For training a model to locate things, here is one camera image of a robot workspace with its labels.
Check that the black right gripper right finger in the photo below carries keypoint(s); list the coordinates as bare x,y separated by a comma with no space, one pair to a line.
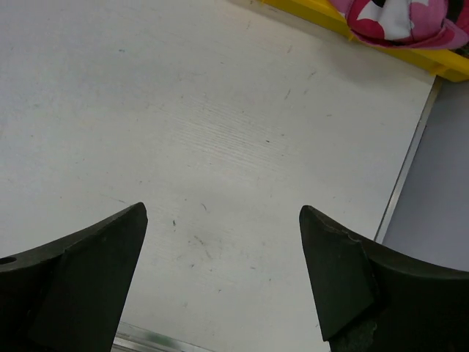
371,298

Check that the pink camouflage trousers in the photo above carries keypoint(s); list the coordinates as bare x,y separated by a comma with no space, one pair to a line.
424,24

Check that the yellow plastic bin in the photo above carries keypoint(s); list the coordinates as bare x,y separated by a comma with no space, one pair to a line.
443,63

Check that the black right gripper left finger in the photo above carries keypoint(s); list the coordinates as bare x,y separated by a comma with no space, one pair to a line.
69,294

